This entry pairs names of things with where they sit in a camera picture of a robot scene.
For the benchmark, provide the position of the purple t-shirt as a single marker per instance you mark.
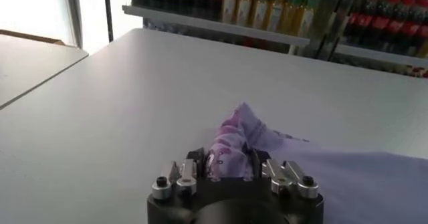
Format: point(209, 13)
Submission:
point(368, 185)

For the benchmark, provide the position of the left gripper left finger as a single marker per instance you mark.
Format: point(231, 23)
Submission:
point(185, 172)

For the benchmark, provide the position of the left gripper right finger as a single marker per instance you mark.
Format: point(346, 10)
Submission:
point(281, 175)

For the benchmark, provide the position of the dark metal frame bar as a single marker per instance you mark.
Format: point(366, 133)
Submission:
point(107, 11)

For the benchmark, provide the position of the yellow juice bottle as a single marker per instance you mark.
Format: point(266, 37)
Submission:
point(290, 16)
point(275, 13)
point(306, 19)
point(260, 11)
point(244, 8)
point(229, 6)

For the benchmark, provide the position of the grey metal shelf unit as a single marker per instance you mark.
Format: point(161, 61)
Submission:
point(378, 53)
point(214, 24)

